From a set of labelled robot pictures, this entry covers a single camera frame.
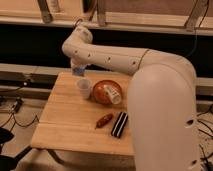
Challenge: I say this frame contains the black floor cables left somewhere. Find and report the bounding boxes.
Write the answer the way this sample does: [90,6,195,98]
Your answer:
[0,97,40,129]

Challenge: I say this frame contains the white bottle in bowl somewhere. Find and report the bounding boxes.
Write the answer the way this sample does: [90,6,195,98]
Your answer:
[104,85,121,104]

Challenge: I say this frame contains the hanging black cable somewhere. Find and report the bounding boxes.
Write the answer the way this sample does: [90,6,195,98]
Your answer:
[184,0,212,59]

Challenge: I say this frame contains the orange-brown bowl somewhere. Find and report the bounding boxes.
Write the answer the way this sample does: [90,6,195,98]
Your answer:
[92,80,122,105]

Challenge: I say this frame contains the red-brown sausage toy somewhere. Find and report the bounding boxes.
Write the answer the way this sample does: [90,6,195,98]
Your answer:
[96,114,113,128]

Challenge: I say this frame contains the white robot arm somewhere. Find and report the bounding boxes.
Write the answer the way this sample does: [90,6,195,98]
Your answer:
[62,26,201,171]

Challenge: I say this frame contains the wooden table board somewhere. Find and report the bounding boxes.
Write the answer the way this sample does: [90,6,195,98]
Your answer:
[31,72,133,156]

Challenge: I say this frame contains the black floor cables right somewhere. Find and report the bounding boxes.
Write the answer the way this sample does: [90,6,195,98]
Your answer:
[196,104,213,171]

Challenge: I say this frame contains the black object lower left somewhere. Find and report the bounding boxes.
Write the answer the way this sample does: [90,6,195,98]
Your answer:
[0,127,32,171]

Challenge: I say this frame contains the black floor cables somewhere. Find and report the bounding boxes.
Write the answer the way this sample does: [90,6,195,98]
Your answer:
[196,104,213,171]
[0,97,40,129]

